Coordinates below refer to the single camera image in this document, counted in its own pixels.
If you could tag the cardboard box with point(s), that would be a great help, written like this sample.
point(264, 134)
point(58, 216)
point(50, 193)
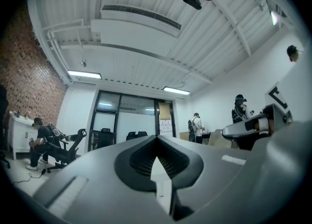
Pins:
point(184, 137)

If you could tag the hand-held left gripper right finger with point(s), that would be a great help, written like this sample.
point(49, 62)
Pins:
point(219, 181)

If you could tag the white ceiling air conditioner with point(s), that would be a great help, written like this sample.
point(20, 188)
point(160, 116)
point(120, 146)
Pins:
point(136, 30)

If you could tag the long ceiling light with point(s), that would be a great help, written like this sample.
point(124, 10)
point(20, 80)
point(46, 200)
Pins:
point(84, 74)
point(274, 18)
point(176, 90)

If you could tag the white cabinet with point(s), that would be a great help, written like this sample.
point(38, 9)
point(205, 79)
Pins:
point(20, 135)

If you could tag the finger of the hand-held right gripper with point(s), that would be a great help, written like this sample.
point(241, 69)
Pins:
point(234, 130)

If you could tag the white paper sheet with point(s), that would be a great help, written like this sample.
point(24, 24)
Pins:
point(166, 126)

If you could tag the black office chair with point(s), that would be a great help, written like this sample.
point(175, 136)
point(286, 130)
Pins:
point(136, 136)
point(70, 150)
point(106, 136)

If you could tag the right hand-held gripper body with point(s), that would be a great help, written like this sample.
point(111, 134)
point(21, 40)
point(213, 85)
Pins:
point(276, 101)

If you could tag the black framed glass partition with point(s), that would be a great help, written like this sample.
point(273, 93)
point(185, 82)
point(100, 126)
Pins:
point(131, 118)

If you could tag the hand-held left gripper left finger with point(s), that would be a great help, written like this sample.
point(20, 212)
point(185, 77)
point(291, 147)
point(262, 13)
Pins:
point(97, 174)

